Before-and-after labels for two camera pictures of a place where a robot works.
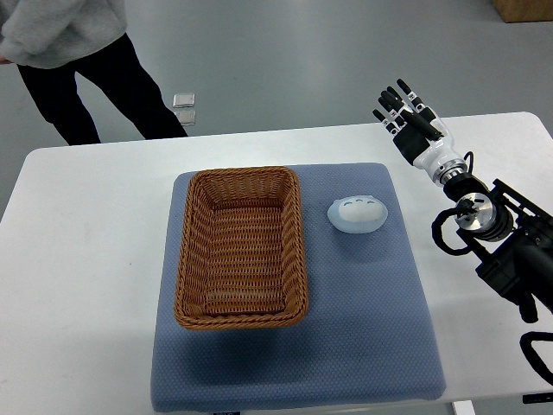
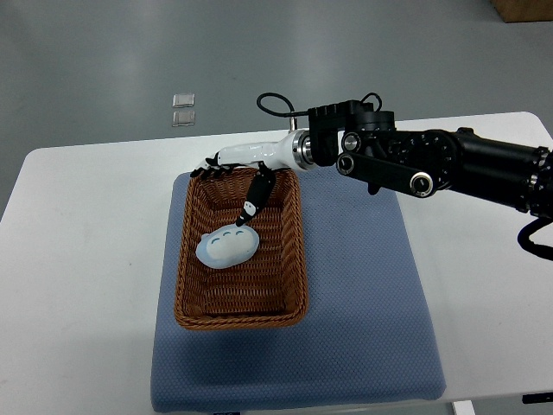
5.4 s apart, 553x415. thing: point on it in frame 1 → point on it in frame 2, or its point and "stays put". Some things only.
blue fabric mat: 365,340 stays put
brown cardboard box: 512,11 stays put
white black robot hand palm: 431,152 → 276,154
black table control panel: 537,398 stays put
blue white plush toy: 358,213 → 226,246
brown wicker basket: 243,259 stays put
